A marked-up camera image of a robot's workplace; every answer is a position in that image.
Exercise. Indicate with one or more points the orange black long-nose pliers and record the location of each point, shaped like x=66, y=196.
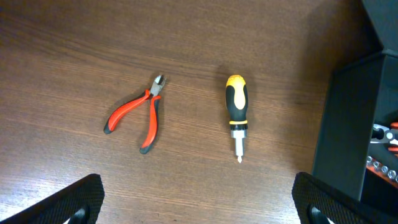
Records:
x=384, y=135

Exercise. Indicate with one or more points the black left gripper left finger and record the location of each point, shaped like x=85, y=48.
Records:
x=80, y=202

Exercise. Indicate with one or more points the red black diagonal cutters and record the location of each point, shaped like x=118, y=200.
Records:
x=151, y=94

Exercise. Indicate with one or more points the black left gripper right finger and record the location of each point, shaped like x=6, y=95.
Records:
x=318, y=202

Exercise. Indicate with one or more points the yellow black stubby screwdriver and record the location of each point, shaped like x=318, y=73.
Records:
x=237, y=105

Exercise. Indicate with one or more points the orange socket bit rail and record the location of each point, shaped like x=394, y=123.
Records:
x=382, y=171

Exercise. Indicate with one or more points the black foldable box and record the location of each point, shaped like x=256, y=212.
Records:
x=361, y=94

